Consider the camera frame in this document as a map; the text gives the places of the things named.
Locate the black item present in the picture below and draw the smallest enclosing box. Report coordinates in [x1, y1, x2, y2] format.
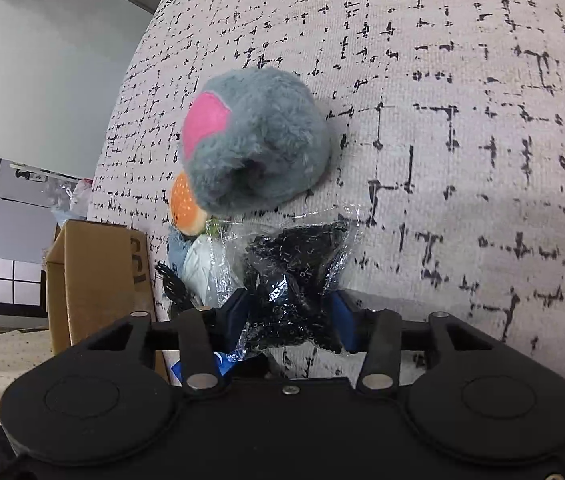
[242, 216, 359, 352]

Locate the burger plush toy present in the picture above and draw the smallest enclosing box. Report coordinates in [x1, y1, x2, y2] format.
[168, 171, 209, 236]

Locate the grey pink plush toy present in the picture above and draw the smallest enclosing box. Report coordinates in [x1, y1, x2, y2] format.
[182, 66, 332, 217]

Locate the white item in plastic bag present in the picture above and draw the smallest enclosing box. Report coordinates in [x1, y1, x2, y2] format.
[179, 234, 242, 309]

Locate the cardboard box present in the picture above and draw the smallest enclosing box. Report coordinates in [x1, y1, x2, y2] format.
[45, 220, 156, 354]

